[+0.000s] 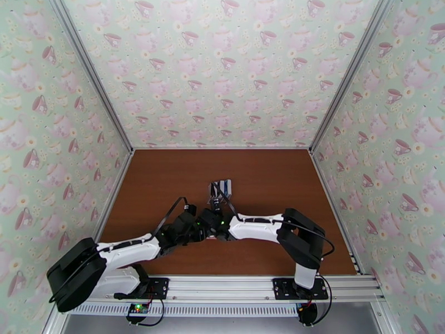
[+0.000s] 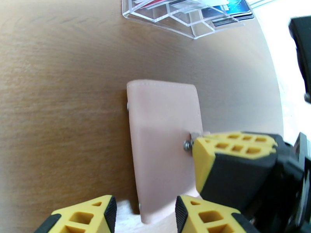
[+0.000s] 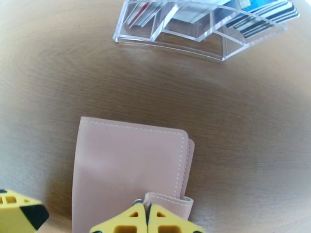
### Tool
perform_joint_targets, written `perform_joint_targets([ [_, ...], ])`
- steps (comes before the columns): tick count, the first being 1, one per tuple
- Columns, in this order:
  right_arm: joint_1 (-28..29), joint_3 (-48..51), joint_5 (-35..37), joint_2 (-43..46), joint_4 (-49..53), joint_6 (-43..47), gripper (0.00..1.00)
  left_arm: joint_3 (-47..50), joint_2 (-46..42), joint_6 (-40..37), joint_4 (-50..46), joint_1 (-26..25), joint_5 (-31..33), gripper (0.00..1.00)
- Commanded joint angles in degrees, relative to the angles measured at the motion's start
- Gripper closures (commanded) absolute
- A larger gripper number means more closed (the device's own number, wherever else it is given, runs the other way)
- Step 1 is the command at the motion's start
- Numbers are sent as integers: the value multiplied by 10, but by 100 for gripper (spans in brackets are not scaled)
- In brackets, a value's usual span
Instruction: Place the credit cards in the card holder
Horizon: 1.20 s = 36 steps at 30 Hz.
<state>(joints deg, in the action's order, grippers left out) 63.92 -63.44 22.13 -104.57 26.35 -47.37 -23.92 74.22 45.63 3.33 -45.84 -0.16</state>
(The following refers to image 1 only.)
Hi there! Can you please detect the clear acrylic tiered card stand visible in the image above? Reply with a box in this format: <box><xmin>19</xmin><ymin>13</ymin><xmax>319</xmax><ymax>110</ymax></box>
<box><xmin>207</xmin><ymin>178</ymin><xmax>234</xmax><ymax>206</ymax></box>

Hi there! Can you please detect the aluminium back edge strip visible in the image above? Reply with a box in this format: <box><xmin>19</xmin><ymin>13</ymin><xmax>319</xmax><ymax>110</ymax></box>
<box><xmin>133</xmin><ymin>146</ymin><xmax>311</xmax><ymax>151</ymax></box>

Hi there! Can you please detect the small circuit board green LED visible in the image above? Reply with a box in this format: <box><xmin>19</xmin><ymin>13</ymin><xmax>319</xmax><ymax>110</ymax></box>
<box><xmin>126</xmin><ymin>303</ymin><xmax>151</xmax><ymax>318</ymax></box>

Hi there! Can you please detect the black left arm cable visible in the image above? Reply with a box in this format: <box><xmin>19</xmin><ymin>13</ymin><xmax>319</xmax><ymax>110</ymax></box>
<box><xmin>151</xmin><ymin>197</ymin><xmax>195</xmax><ymax>240</ymax></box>

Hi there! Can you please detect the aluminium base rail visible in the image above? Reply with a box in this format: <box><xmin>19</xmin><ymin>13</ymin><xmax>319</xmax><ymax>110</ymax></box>
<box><xmin>83</xmin><ymin>273</ymin><xmax>387</xmax><ymax>304</ymax></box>

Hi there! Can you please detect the aluminium table edge rail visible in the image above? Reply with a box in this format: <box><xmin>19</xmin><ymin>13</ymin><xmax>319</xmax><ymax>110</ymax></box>
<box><xmin>309</xmin><ymin>150</ymin><xmax>364</xmax><ymax>276</ymax></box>
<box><xmin>92</xmin><ymin>150</ymin><xmax>136</xmax><ymax>242</ymax></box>

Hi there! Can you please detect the black circuit board cable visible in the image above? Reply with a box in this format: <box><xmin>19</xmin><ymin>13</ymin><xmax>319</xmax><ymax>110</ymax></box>
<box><xmin>137</xmin><ymin>297</ymin><xmax>165</xmax><ymax>327</ymax></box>

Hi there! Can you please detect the perforated metal cable tray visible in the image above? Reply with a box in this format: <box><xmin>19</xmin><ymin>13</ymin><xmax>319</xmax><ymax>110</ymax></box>
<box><xmin>69</xmin><ymin>302</ymin><xmax>303</xmax><ymax>318</ymax></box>

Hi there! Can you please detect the black base cable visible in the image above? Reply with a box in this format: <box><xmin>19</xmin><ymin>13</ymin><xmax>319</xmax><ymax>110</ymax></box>
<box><xmin>314</xmin><ymin>273</ymin><xmax>335</xmax><ymax>325</ymax></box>

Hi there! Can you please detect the aluminium frame post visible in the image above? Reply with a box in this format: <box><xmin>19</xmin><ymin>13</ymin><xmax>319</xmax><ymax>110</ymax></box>
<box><xmin>308</xmin><ymin>0</ymin><xmax>399</xmax><ymax>154</ymax></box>
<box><xmin>47</xmin><ymin>0</ymin><xmax>135</xmax><ymax>154</ymax></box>

